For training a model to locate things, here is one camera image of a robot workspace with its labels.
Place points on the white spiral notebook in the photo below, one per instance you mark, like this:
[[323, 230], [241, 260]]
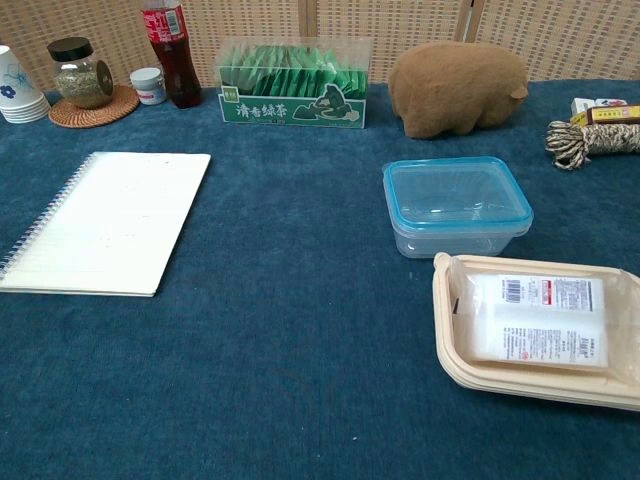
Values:
[[110, 220]]

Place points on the blue table cloth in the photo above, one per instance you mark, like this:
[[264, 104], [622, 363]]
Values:
[[280, 350]]

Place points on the clear container with blue lid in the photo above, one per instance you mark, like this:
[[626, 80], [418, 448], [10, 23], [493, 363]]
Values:
[[455, 205]]

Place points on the clear green tea bag box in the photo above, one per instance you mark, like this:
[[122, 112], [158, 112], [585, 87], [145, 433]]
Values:
[[295, 95]]

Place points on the beige food tray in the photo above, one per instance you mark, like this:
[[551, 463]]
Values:
[[450, 345]]

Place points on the brown plush animal toy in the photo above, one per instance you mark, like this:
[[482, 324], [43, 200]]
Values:
[[455, 85]]

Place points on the woven folding screen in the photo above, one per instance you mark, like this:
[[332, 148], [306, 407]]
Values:
[[400, 25]]

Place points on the small white cream jar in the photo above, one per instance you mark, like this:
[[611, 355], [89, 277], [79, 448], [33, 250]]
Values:
[[148, 86]]

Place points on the cola bottle with red label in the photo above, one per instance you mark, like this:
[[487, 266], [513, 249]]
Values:
[[175, 60]]

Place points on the white packaged sponge block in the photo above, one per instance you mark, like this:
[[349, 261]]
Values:
[[540, 320]]

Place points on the round woven rattan coaster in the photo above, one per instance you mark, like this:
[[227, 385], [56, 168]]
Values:
[[120, 107]]

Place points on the glass jar with black lid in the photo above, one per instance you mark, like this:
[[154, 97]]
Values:
[[80, 75]]

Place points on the small white box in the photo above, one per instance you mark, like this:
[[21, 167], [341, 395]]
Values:
[[582, 105]]

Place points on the yellow and brown small box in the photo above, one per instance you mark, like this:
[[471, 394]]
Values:
[[610, 116]]

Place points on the stack of white paper cups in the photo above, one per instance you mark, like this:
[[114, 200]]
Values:
[[15, 90]]

